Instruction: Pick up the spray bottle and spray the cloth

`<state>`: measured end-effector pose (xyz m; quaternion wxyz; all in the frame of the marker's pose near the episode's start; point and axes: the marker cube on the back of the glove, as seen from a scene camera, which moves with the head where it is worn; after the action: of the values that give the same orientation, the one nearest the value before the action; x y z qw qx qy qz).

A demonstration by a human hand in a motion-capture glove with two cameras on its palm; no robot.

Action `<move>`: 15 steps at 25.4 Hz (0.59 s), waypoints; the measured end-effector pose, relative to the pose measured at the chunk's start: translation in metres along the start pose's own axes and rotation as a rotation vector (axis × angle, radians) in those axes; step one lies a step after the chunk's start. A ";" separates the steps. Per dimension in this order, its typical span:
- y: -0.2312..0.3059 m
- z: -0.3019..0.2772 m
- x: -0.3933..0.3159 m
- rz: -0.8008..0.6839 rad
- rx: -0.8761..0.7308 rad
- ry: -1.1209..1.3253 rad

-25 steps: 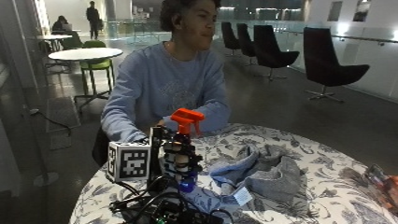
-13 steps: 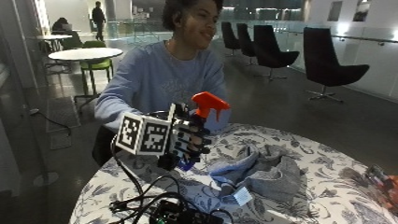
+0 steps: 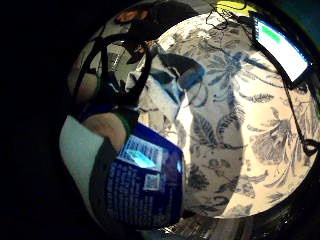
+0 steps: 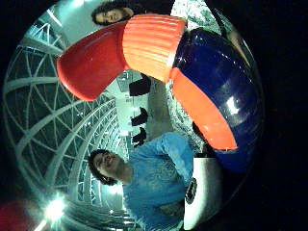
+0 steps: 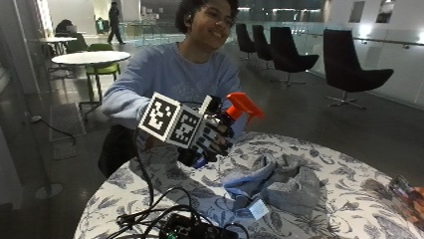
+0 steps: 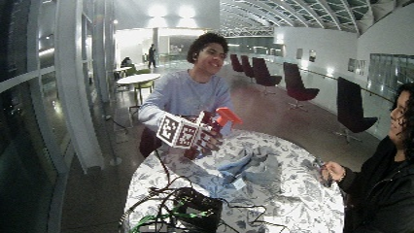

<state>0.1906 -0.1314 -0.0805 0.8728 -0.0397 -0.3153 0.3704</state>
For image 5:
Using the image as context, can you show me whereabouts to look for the spray bottle with orange trigger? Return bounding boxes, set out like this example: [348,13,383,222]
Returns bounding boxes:
[193,92,266,169]

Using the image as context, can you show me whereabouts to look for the white marker cube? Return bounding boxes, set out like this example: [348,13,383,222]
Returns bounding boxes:
[137,92,213,149]

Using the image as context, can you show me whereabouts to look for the grey blue garment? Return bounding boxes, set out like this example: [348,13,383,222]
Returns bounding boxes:
[219,152,322,217]

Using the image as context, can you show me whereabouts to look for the the person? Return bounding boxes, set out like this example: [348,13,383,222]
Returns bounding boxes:
[97,0,243,178]

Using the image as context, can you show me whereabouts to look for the white garment tag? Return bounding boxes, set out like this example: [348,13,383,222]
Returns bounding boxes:
[247,198,270,221]

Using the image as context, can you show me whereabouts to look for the black seat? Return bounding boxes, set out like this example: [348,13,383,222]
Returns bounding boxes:
[97,123,140,179]

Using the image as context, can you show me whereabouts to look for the black electronic device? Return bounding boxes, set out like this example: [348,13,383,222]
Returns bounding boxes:
[158,213,227,239]

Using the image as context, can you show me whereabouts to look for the black swivel chair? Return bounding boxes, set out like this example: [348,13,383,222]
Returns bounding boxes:
[251,24,275,72]
[322,28,395,111]
[233,22,258,62]
[268,26,320,88]

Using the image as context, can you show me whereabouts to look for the green chair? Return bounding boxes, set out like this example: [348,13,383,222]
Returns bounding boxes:
[84,43,122,103]

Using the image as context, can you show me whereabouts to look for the floral tablecloth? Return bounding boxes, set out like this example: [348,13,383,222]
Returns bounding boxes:
[72,130,424,239]

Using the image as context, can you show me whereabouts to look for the grey floor mat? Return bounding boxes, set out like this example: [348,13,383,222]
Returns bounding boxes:
[48,102,88,142]

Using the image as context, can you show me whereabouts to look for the eyeglasses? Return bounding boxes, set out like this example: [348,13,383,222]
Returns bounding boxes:
[202,9,238,28]

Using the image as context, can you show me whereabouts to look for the white round table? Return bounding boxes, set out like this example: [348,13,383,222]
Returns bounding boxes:
[28,36,80,56]
[51,50,133,104]

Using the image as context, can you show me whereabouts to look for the glass railing with handrail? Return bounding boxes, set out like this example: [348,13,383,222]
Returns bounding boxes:
[246,20,424,108]

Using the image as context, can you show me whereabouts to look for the colourful packet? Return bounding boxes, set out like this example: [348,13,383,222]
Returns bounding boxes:
[388,174,424,231]

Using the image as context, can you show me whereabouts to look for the black cables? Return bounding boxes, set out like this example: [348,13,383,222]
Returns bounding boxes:
[105,130,250,239]

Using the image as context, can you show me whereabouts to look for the black floor cable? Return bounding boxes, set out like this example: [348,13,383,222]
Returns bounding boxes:
[29,115,80,145]

